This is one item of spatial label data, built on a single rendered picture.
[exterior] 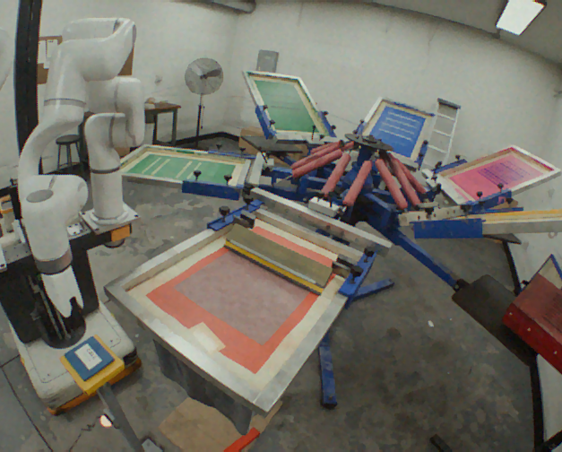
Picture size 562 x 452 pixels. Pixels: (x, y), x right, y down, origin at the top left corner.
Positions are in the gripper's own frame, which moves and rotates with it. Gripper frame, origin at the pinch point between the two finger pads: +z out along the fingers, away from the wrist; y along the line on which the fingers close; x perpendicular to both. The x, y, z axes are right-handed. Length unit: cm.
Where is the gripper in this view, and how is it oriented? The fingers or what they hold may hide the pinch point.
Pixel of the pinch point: (73, 317)
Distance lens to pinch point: 72.0
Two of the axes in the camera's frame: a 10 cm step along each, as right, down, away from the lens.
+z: -1.7, 8.6, 4.8
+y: 8.5, 3.8, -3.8
